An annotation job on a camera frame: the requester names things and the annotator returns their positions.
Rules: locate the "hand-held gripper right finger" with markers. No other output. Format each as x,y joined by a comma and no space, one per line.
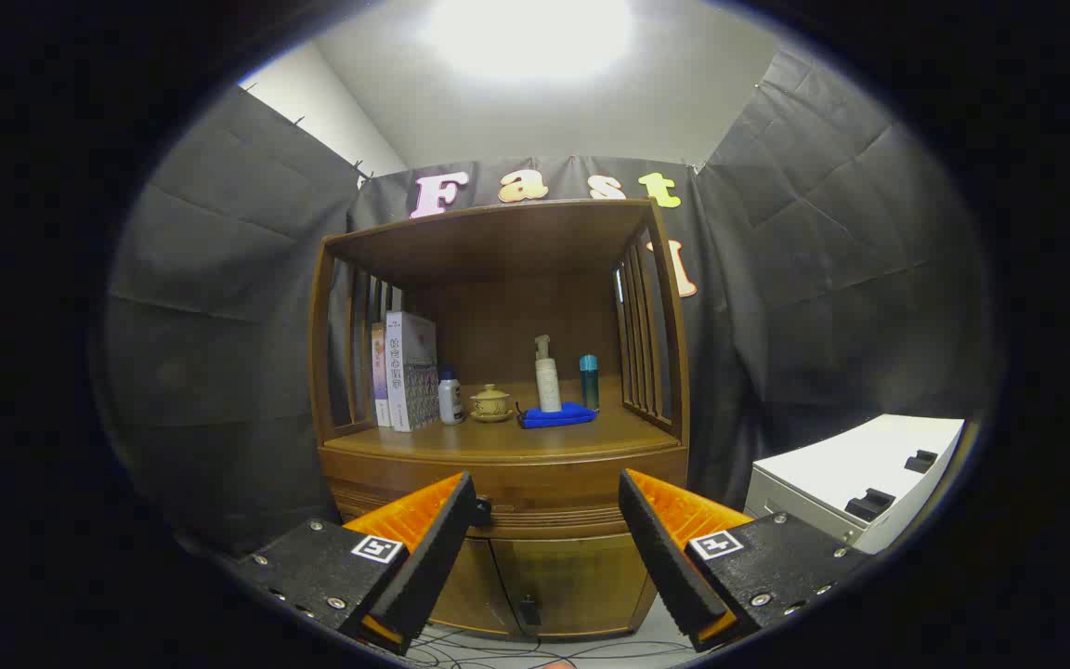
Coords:
670,567

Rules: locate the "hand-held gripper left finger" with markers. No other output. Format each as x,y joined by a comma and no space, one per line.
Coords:
424,567

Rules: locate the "brown wooden drawer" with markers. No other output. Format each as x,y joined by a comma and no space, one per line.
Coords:
544,485

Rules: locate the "wooden cabinet door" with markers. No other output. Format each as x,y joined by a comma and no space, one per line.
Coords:
581,576
475,590

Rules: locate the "wooden countertop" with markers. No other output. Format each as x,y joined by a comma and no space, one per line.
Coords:
572,437

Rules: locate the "white plastic drawer unit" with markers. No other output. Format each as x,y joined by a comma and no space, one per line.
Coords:
860,465

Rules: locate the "brown wooden cabinet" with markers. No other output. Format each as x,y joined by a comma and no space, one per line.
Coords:
498,242

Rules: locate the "white bottle with blue cap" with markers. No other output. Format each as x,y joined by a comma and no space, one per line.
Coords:
450,400

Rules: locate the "yellow lidded teacup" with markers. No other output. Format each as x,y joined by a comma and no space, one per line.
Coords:
490,402

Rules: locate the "blue folded cloth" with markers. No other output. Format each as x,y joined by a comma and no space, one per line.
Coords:
558,417

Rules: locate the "thick white book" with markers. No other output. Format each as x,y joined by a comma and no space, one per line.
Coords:
410,372

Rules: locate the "blue glass bottle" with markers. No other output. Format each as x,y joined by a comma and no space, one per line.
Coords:
589,386

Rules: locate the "thin purple book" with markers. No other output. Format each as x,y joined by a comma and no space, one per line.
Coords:
379,372

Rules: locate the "white pump bottle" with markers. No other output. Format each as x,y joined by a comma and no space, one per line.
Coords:
548,386

